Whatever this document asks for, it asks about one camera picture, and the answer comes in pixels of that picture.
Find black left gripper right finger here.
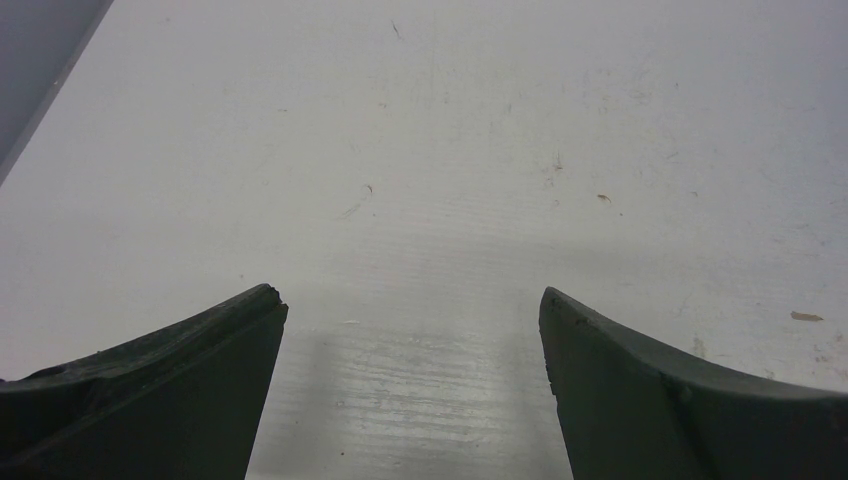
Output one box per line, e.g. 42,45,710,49
539,287,847,479

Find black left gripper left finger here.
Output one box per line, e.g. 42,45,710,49
1,284,288,479

